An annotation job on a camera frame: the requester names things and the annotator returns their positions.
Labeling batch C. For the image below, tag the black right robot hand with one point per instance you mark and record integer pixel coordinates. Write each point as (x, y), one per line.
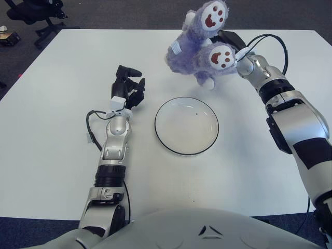
(230, 39)

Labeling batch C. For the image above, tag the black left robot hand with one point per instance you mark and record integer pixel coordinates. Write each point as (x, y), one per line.
(129, 92)

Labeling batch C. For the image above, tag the purple plush bunny doll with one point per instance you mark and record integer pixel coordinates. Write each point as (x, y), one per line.
(189, 52)

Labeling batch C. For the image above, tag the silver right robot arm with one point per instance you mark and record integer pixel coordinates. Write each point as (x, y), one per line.
(298, 122)

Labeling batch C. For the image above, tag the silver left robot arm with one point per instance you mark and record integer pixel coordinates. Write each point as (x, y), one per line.
(115, 145)

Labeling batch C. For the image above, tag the white plate with black rim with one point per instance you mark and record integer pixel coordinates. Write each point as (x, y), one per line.
(186, 129)

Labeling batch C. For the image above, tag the black office chair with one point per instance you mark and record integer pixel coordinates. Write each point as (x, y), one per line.
(26, 14)

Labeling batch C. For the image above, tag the yellow and black box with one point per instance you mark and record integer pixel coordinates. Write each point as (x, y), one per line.
(10, 39)

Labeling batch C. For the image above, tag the small white object on floor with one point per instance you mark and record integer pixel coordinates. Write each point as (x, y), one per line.
(3, 28)

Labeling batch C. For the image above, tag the silver robot torso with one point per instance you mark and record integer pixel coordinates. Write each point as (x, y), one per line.
(181, 228)

